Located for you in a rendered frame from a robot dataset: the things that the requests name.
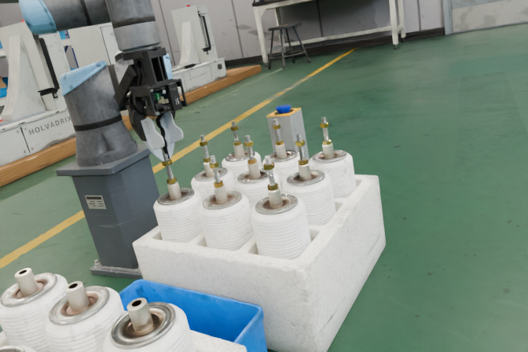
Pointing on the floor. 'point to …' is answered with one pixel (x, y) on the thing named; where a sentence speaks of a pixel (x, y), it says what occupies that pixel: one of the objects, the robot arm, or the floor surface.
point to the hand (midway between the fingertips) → (163, 152)
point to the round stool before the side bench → (288, 43)
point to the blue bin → (207, 313)
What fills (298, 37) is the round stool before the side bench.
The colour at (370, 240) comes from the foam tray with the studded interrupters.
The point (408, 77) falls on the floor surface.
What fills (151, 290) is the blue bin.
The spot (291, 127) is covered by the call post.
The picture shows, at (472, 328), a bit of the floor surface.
